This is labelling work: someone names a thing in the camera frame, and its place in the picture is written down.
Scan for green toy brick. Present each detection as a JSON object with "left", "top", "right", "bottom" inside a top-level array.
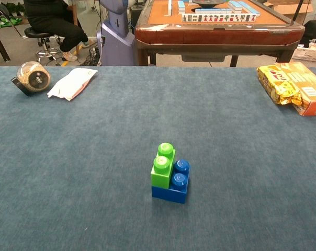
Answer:
[{"left": 150, "top": 142, "right": 176, "bottom": 189}]

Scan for blue toy brick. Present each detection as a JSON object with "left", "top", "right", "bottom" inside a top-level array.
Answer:
[{"left": 151, "top": 158, "right": 190, "bottom": 204}]

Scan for blue felt table cloth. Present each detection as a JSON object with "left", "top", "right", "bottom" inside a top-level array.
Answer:
[{"left": 0, "top": 65, "right": 316, "bottom": 251}]

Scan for white pouch with red print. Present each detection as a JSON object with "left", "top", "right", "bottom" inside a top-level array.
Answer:
[{"left": 47, "top": 67, "right": 99, "bottom": 101}]

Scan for brown mahjong table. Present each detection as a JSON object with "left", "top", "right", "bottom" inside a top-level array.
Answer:
[{"left": 134, "top": 0, "right": 306, "bottom": 67}]

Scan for yellow snack package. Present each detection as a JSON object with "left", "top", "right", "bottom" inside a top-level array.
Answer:
[{"left": 256, "top": 64, "right": 303, "bottom": 106}]

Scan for row of mahjong tiles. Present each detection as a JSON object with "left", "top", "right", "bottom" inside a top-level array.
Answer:
[{"left": 181, "top": 13, "right": 261, "bottom": 24}]

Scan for glass jar with black lid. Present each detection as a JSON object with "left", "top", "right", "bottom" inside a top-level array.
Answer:
[{"left": 10, "top": 61, "right": 52, "bottom": 97}]

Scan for seated person in black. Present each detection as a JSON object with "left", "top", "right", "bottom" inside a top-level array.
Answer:
[{"left": 24, "top": 0, "right": 97, "bottom": 62}]

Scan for black swivel stool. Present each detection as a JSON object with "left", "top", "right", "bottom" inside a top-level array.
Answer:
[{"left": 24, "top": 27, "right": 63, "bottom": 66}]

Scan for orange snack box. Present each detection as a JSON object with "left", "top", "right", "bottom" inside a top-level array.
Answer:
[{"left": 275, "top": 62, "right": 316, "bottom": 117}]

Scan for white plastic basket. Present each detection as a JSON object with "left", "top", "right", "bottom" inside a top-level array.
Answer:
[{"left": 291, "top": 45, "right": 316, "bottom": 63}]

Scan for dark table leg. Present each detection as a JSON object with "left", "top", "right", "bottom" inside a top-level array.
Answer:
[{"left": 0, "top": 23, "right": 12, "bottom": 63}]

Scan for black tripod stand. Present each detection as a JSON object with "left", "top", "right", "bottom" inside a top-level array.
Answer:
[{"left": 292, "top": 0, "right": 305, "bottom": 23}]

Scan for black bag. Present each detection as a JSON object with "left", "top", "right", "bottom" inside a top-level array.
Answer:
[{"left": 301, "top": 20, "right": 316, "bottom": 49}]

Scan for green plants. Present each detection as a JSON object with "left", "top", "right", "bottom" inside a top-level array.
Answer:
[{"left": 0, "top": 2, "right": 25, "bottom": 29}]

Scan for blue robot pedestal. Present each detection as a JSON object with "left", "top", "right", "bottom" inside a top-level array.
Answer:
[{"left": 96, "top": 0, "right": 136, "bottom": 66}]

